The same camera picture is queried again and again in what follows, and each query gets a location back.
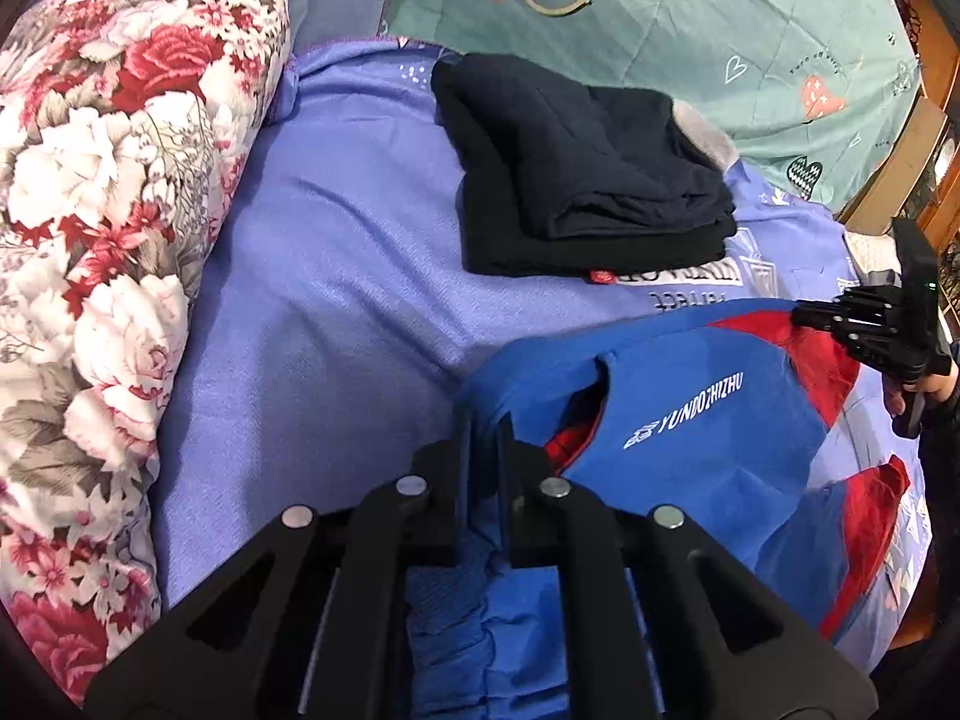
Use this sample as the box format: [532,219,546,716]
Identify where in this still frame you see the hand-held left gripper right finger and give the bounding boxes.
[497,415,880,720]

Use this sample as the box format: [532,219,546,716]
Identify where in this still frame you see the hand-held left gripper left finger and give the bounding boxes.
[82,406,475,720]

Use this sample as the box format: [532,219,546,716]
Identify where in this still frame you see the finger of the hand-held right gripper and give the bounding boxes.
[834,326,935,385]
[793,283,905,332]

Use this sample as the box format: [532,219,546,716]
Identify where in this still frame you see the person's right hand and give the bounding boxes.
[882,361,960,421]

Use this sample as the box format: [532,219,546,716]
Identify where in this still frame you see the wooden furniture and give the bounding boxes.
[831,0,960,260]

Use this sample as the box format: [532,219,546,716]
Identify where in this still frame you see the blue printed bedsheet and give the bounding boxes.
[146,37,938,676]

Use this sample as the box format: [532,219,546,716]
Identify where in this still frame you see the black folded clothes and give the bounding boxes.
[431,52,740,278]

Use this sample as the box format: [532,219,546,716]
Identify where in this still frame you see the green heart print quilt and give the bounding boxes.
[386,0,923,205]

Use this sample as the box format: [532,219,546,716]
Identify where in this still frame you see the floral pillow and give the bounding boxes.
[0,0,293,707]

